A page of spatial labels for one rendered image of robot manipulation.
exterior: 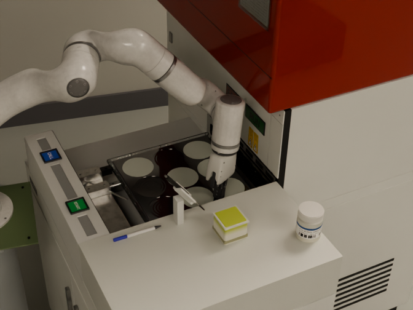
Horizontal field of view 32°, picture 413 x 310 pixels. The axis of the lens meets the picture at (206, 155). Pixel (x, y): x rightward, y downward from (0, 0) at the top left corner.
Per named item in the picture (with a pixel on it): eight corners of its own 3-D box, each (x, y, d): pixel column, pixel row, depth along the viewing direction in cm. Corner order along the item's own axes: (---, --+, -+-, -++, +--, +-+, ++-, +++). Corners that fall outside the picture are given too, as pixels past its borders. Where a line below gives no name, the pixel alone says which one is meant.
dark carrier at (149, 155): (206, 136, 250) (206, 135, 250) (256, 195, 226) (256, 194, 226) (112, 162, 238) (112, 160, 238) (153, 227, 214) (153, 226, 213)
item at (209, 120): (210, 134, 259) (211, 111, 254) (273, 208, 228) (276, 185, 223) (206, 135, 259) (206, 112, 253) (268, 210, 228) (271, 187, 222)
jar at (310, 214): (311, 222, 206) (314, 197, 200) (325, 238, 201) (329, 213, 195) (290, 230, 204) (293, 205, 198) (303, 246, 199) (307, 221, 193)
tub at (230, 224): (235, 222, 206) (236, 203, 202) (247, 238, 201) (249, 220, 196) (211, 230, 203) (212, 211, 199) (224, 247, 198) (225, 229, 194)
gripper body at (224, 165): (223, 135, 220) (219, 166, 226) (204, 147, 212) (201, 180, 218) (244, 143, 217) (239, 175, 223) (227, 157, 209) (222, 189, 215)
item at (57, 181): (56, 162, 249) (51, 129, 241) (114, 269, 210) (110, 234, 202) (29, 170, 246) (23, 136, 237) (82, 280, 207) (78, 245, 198)
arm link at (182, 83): (144, 61, 208) (216, 120, 223) (153, 85, 194) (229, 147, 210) (166, 39, 206) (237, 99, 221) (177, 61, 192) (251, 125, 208)
